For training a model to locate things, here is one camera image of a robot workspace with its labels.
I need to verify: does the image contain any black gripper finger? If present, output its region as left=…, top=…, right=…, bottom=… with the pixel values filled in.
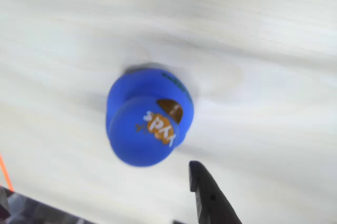
left=0, top=186, right=87, bottom=224
left=189, top=160, right=243, bottom=224

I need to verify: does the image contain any blue rubber duck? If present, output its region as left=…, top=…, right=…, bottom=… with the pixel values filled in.
left=105, top=62, right=195, bottom=168

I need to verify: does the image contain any orange tape strip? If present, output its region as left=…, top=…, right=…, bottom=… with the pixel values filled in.
left=0, top=152, right=14, bottom=192

